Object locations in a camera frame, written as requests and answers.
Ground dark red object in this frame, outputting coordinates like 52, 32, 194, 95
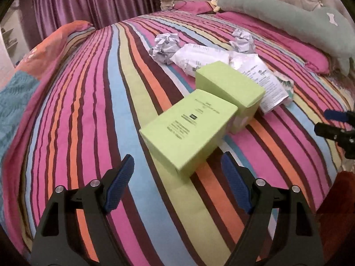
316, 170, 355, 259

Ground small paper ball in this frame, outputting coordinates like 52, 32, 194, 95
230, 28, 256, 53

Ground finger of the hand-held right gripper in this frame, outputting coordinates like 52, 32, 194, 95
324, 109, 355, 124
314, 122, 355, 160

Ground striped bed sheet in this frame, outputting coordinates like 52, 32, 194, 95
0, 12, 353, 266

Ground green plush pillow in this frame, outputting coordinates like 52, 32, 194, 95
216, 0, 355, 76

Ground plain green box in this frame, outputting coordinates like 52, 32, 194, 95
195, 61, 266, 135

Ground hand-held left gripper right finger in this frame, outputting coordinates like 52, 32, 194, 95
221, 152, 325, 266

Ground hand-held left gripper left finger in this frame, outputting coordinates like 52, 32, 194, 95
30, 154, 135, 266

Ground white nightstand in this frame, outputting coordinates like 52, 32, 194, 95
159, 0, 201, 10

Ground small pink pillow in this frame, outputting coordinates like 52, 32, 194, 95
173, 0, 216, 15

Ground white shelf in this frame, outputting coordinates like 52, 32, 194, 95
0, 25, 19, 61

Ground white printed plastic packet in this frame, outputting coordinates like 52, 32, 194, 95
230, 52, 294, 116

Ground purple curtain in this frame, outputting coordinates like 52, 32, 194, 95
21, 0, 156, 51

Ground orange and teal folded quilt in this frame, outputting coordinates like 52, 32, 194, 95
0, 21, 96, 169

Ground green box with black print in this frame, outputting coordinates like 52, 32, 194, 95
139, 89, 239, 180

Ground long pink pillow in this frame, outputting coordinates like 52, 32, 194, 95
215, 12, 332, 74

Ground large paper ball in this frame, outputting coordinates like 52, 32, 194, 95
149, 33, 183, 65

